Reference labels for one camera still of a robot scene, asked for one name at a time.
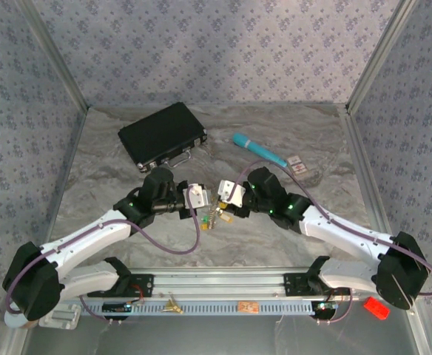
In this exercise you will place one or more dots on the small printed card packet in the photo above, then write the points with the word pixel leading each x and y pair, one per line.
pixel 298 166

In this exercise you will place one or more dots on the orange printed card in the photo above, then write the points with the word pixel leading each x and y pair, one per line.
pixel 248 307

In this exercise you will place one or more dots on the aluminium frame side rail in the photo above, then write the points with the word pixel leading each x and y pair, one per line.
pixel 364 177
pixel 68 174

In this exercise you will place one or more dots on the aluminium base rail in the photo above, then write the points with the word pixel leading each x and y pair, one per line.
pixel 219 283

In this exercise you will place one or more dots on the teal pen-shaped tool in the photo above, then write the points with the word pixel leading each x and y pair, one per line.
pixel 260 149

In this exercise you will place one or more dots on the aluminium frame post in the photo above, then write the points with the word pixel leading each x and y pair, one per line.
pixel 382 55
pixel 53 55

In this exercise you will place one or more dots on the grey metal clamp bracket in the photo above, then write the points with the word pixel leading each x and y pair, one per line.
pixel 60 317

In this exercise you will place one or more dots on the key with tan orange tag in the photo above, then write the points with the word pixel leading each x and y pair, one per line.
pixel 228 220

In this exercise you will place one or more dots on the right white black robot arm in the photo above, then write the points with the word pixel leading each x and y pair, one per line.
pixel 349 229

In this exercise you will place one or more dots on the red plastic block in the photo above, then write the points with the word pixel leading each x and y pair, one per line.
pixel 376 307

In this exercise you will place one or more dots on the black briefcase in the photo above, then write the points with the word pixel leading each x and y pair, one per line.
pixel 160 137

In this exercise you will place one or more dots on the brass keys bunch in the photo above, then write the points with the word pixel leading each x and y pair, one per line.
pixel 171 306

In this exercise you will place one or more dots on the small black circuit board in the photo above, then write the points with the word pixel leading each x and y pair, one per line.
pixel 116 307
pixel 325 307

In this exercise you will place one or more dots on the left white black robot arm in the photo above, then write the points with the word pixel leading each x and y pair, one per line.
pixel 90 233

